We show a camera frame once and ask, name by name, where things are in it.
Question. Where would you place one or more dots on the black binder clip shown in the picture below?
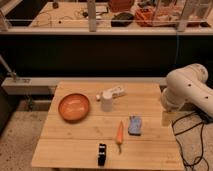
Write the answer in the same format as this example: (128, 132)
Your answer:
(102, 154)

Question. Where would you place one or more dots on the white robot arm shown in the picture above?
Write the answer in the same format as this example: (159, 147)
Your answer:
(188, 84)

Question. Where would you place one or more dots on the orange bowl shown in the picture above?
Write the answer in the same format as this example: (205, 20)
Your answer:
(74, 107)

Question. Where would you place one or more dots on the orange toy carrot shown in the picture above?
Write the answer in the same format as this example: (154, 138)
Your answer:
(119, 136)

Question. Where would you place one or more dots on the metal clamp bracket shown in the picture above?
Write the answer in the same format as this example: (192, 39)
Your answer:
(13, 74)

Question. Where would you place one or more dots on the white eraser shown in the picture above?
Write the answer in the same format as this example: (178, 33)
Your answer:
(116, 92)

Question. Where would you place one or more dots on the black bag on bench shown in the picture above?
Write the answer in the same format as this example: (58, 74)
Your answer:
(122, 19)

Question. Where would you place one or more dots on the blue sponge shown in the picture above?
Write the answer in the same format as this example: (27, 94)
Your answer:
(135, 125)

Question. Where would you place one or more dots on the orange tool case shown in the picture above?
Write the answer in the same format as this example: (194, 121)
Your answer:
(162, 17)

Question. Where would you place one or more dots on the wooden workbench in background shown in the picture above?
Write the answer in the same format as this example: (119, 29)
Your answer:
(72, 15)

